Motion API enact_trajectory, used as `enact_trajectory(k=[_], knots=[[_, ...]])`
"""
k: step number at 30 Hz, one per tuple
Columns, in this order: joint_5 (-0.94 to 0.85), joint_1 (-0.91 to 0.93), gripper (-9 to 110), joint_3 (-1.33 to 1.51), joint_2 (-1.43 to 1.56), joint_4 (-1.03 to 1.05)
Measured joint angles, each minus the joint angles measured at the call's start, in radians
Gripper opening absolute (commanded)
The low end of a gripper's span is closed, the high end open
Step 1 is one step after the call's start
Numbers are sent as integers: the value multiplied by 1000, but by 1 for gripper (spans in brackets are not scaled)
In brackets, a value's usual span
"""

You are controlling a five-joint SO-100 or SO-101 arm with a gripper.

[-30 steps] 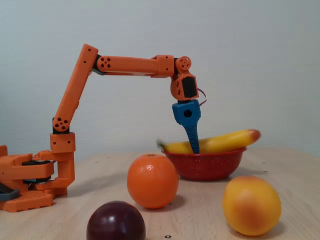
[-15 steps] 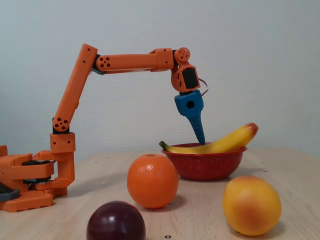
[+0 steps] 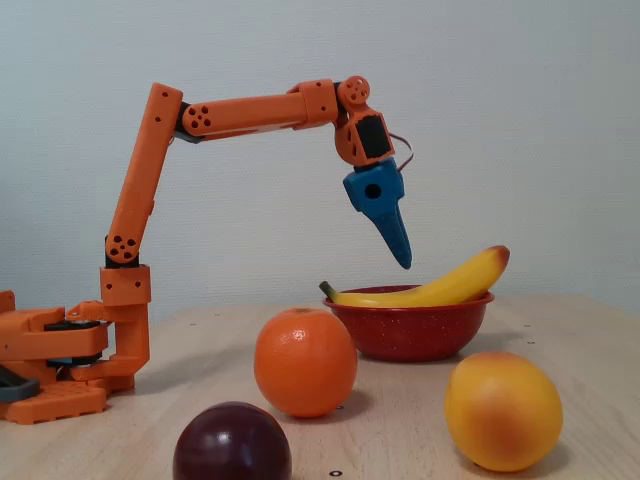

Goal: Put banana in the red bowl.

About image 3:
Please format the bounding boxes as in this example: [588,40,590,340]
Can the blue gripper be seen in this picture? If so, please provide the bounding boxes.
[342,157,413,271]

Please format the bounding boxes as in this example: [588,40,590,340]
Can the yellow toy banana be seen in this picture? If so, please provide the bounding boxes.
[318,244,511,309]

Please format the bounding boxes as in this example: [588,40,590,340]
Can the red speckled enamel bowl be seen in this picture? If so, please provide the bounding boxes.
[322,284,496,364]

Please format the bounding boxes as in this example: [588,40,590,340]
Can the orange fruit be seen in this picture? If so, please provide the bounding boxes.
[253,307,359,419]

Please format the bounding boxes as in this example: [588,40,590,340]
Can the yellow orange peach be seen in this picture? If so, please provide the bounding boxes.
[443,350,565,473]

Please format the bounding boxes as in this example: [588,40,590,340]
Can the dark purple plum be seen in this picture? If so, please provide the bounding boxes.
[172,401,293,480]

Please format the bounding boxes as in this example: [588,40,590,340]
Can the grey table clamp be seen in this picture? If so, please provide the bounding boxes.
[0,364,41,404]

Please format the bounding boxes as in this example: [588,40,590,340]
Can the red white black servo cable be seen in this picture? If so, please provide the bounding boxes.
[387,132,417,174]

